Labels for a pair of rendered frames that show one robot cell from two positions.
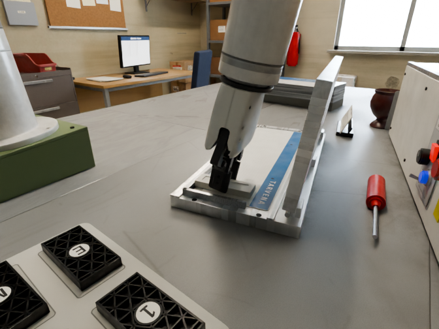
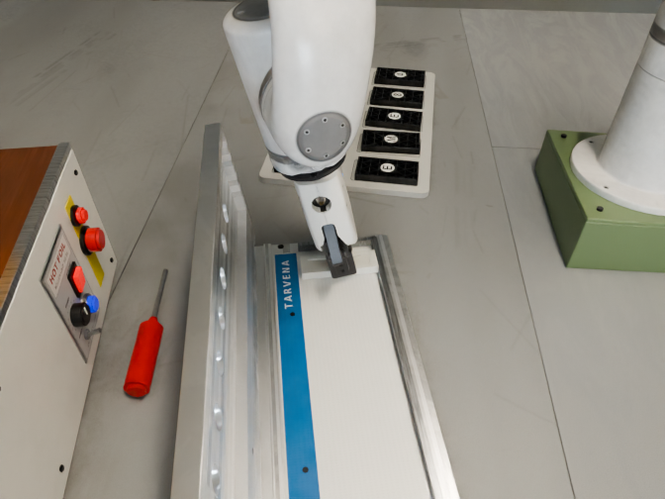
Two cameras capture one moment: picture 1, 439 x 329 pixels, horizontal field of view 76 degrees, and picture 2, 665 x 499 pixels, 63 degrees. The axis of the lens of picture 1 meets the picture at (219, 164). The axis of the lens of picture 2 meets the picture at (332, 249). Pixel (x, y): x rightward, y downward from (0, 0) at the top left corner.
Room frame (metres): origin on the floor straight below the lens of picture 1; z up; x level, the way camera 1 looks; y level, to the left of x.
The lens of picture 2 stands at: (0.83, -0.26, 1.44)
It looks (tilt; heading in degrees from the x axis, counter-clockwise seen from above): 45 degrees down; 150
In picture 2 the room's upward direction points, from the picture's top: straight up
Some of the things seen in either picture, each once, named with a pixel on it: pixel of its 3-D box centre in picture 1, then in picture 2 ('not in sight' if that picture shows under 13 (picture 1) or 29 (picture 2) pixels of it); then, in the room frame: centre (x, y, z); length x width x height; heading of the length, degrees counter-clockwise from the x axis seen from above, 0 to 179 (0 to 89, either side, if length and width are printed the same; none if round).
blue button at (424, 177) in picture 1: (424, 177); (90, 304); (0.36, -0.30, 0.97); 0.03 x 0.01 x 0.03; 157
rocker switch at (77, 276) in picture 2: (434, 153); (78, 279); (0.36, -0.30, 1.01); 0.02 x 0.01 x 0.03; 157
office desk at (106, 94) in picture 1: (140, 107); not in sight; (3.36, 0.95, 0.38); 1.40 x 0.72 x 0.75; 146
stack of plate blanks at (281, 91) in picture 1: (291, 91); not in sight; (1.21, -0.30, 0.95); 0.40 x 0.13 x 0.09; 51
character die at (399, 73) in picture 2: not in sight; (400, 76); (0.02, 0.37, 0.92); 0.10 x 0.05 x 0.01; 50
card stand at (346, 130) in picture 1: (345, 125); not in sight; (0.80, -0.37, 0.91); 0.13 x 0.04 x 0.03; 157
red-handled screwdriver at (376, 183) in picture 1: (375, 203); (151, 325); (0.38, -0.25, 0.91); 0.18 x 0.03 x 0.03; 152
